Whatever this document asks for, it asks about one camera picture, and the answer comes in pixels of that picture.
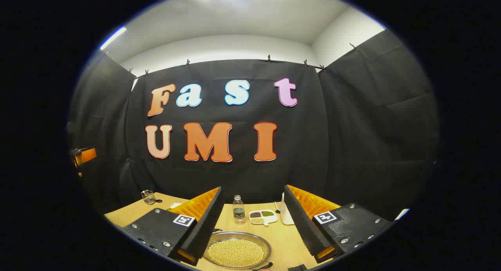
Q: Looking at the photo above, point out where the clear plastic water bottle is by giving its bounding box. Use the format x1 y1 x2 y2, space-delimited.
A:
232 195 245 224

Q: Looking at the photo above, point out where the white divided bean dish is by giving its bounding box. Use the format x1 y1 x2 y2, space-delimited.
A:
249 210 278 227

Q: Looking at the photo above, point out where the narrow ceiling light strip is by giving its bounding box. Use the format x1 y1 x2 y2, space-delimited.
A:
100 26 127 51

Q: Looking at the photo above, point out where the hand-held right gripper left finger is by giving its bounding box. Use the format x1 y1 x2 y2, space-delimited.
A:
124 186 225 266

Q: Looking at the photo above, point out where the pile of yellow soybeans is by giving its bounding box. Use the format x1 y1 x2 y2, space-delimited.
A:
207 239 265 268

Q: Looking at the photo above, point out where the stainless steel pot black handle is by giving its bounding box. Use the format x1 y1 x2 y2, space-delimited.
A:
202 231 273 271

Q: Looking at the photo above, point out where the white toaster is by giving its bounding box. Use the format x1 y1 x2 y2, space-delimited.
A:
280 193 295 226

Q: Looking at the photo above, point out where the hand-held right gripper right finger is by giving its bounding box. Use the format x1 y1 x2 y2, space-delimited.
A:
283 184 394 264

